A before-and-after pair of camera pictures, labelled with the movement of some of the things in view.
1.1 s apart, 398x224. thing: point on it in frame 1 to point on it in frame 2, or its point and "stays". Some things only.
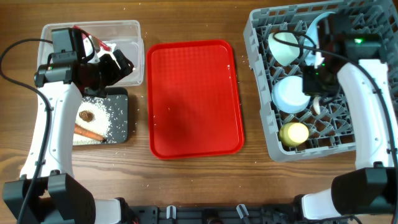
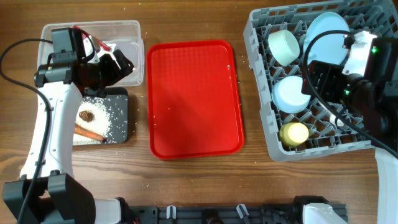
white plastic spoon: x=316 y=105 to x=332 y=116
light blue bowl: x=287 y=94 stays
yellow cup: x=293 y=134 stays
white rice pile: x=101 y=124 stays
